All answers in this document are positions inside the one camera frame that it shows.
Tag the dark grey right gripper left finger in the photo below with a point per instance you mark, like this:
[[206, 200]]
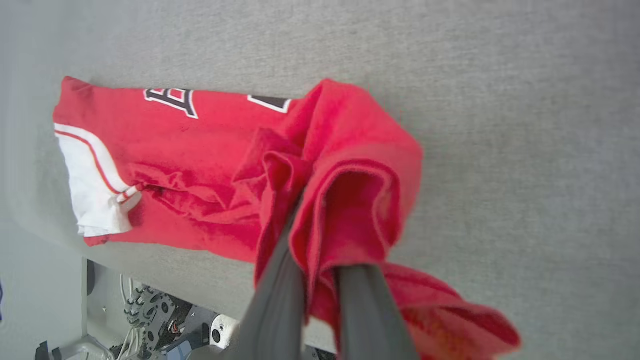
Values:
[[277, 310]]

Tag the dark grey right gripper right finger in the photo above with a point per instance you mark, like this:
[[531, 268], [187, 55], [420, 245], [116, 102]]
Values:
[[370, 320]]

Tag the red and white basketball jersey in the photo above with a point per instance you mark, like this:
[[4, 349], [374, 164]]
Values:
[[200, 150]]

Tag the grey fabric sofa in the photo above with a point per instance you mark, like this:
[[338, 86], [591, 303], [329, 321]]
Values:
[[500, 100]]

